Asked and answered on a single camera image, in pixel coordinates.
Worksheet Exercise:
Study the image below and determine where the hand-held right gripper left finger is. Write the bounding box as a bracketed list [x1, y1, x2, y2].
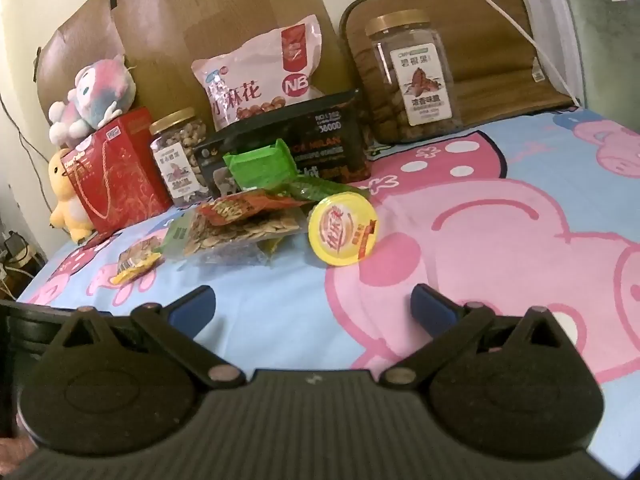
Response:
[42, 285, 247, 390]

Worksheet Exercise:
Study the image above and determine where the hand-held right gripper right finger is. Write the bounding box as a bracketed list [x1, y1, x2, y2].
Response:
[385, 284, 585, 389]

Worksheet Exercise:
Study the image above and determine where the small yellow snack packet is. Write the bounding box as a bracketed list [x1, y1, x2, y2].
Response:
[111, 239, 165, 286]

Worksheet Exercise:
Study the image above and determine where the clear melon seed packet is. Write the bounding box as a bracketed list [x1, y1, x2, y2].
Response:
[164, 207, 307, 263]

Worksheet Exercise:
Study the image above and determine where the clear bag with gold edge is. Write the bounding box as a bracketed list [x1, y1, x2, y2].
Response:
[256, 236, 282, 262]

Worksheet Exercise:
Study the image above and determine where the red orange seed packet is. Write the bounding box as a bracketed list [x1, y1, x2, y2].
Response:
[195, 189, 308, 229]

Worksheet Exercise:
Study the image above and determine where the yellow jelly cup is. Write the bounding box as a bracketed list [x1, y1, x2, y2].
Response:
[307, 192, 379, 266]

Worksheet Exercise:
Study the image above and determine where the green snack packet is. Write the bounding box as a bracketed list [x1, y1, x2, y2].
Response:
[279, 180, 369, 207]
[222, 139, 293, 192]

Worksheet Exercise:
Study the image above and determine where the black printed box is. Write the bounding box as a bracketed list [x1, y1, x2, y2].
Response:
[192, 89, 373, 198]

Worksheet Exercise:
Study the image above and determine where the printed cartoon bed sheet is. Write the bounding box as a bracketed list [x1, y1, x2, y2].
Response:
[17, 105, 640, 456]

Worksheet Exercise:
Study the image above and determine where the small clear nut jar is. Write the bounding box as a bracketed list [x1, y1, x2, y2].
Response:
[149, 106, 211, 207]

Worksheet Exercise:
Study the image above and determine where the red gift box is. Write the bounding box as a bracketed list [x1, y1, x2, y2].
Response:
[61, 106, 173, 235]

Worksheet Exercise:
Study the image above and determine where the yellow duck plush toy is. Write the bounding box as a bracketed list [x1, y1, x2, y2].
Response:
[47, 149, 96, 245]

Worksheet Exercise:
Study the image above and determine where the black power adapter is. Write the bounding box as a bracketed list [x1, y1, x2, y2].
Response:
[4, 231, 28, 258]

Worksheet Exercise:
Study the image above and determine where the large clear nut jar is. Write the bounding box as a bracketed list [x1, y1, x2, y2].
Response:
[364, 10, 463, 145]

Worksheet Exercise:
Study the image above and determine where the pink grey plush toy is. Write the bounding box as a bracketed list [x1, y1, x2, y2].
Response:
[48, 54, 137, 147]

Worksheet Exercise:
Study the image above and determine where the pink snack bag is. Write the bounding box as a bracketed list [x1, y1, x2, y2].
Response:
[191, 14, 326, 133]

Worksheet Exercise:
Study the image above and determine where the brown seat cushion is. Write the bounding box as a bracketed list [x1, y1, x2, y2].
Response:
[340, 0, 587, 117]

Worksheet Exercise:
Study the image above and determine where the brown wooden headboard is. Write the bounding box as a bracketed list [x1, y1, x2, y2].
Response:
[36, 0, 353, 128]

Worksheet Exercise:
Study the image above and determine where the frosted glass door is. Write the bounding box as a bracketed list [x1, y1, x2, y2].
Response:
[557, 0, 640, 111]

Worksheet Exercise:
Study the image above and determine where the black wall cable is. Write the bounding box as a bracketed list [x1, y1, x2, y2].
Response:
[0, 92, 53, 183]

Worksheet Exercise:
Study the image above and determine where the white cable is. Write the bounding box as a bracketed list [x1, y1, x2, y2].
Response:
[452, 0, 585, 107]

